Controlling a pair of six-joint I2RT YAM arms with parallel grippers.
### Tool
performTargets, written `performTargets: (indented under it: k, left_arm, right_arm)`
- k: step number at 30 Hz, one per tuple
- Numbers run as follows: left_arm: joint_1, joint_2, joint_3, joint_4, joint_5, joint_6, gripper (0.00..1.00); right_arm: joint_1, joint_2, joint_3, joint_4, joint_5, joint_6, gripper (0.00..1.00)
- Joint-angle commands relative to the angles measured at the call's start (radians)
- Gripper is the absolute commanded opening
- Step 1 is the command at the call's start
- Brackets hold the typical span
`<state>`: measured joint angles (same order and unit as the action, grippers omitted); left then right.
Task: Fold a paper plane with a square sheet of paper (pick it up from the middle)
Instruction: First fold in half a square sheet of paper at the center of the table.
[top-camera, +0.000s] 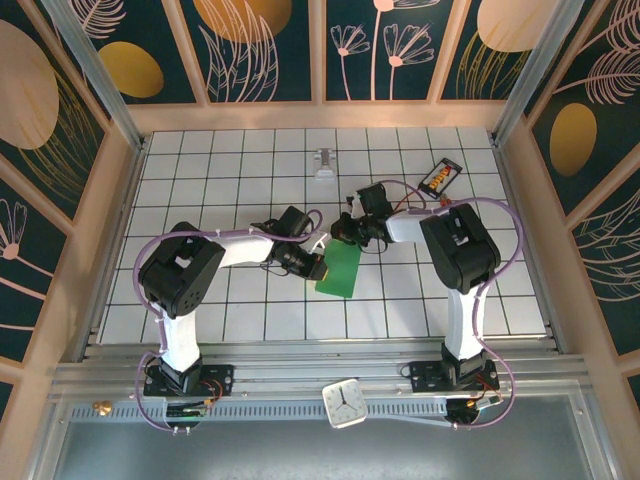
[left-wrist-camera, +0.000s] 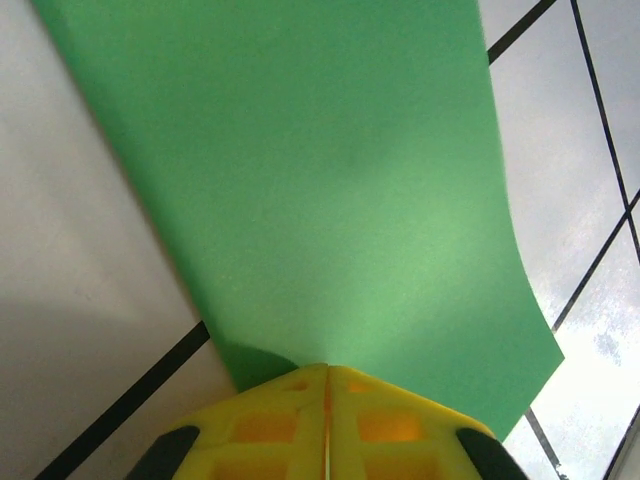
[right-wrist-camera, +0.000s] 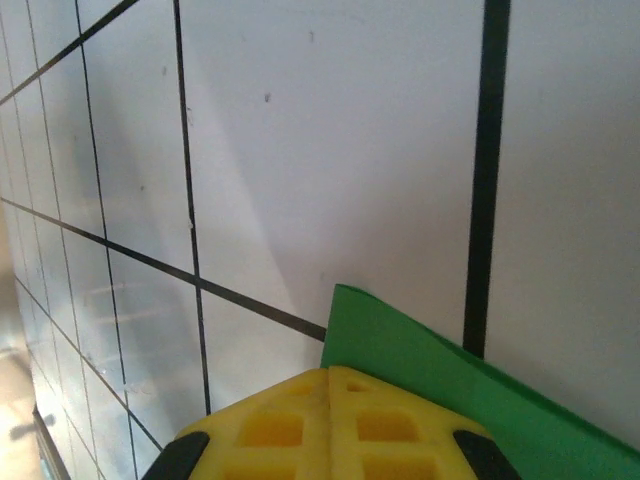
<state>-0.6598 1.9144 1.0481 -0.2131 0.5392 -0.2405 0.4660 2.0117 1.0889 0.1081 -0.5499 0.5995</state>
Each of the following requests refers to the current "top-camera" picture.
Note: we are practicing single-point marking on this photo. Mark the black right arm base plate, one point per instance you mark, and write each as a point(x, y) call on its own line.
point(422, 380)

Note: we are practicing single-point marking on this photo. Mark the white metal bracket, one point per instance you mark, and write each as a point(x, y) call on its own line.
point(325, 165)

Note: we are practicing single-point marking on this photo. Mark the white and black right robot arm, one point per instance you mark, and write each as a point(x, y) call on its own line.
point(462, 325)

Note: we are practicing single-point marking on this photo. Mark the green paper sheet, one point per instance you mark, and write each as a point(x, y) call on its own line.
point(342, 270)

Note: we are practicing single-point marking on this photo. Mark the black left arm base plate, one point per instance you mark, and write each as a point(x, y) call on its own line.
point(222, 380)

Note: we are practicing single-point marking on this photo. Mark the small brass knob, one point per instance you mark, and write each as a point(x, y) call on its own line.
point(103, 408)

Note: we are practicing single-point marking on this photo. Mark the aluminium corner post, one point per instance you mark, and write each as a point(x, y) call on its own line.
point(95, 70)
point(537, 65)

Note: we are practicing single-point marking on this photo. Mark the white square alarm clock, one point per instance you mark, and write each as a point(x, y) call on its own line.
point(344, 404)

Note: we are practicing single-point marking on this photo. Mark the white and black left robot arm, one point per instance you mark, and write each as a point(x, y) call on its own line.
point(180, 340)

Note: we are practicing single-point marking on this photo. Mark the aluminium frame rail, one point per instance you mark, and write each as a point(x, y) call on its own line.
point(310, 367)

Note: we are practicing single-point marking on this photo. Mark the small controller board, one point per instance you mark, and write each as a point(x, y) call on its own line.
point(187, 411)
point(487, 402)

